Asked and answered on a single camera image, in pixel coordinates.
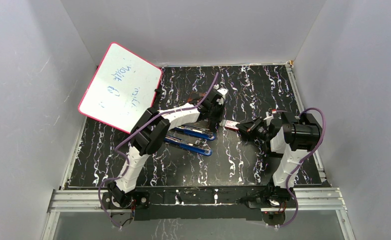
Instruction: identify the three days to see book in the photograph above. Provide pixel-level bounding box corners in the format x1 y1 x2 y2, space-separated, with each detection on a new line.
187 91 206 103

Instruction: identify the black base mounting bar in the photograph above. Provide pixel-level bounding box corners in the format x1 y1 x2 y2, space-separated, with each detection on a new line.
98 185 289 224

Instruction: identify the pink framed whiteboard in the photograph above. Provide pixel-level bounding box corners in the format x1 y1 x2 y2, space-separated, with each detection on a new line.
78 42 163 133

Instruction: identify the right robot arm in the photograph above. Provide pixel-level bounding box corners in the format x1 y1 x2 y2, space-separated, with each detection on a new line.
236 110 323 207

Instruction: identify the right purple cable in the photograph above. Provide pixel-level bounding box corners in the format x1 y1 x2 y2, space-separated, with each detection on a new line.
268 107 327 229

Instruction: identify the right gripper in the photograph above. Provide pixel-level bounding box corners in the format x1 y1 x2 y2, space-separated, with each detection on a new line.
236 115 271 141

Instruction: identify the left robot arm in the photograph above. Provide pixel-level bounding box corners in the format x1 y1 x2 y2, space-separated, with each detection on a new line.
107 88 227 208

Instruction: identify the aluminium frame rail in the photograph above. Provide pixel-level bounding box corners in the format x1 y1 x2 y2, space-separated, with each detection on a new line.
42 186 355 240

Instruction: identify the blue stapler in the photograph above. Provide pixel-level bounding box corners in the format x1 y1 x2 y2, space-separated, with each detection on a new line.
163 125 216 157

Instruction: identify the red staples box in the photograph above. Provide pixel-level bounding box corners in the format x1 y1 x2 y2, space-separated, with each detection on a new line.
219 119 239 131

